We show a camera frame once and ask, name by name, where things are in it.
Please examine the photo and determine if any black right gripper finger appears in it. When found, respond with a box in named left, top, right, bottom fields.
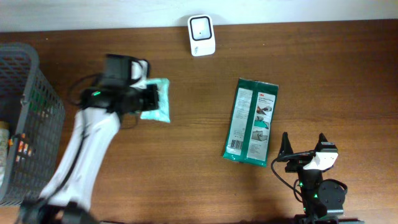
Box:
left=315, top=133, right=330, bottom=152
left=278, top=132, right=293, bottom=157

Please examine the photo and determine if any light teal wipes pack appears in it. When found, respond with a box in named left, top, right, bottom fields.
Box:
left=140, top=78, right=170, bottom=123

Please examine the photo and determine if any green 3M gloves package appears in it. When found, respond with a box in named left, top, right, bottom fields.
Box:
left=223, top=78, right=279, bottom=167

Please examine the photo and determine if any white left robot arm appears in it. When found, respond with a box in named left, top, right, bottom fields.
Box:
left=16, top=54, right=159, bottom=223

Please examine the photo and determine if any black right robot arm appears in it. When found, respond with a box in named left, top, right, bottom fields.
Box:
left=271, top=132, right=363, bottom=223

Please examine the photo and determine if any white barcode scanner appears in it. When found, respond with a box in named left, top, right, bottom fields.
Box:
left=187, top=14, right=216, bottom=57

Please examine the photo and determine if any grey plastic mesh basket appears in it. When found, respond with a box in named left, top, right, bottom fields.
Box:
left=1, top=43, right=65, bottom=207

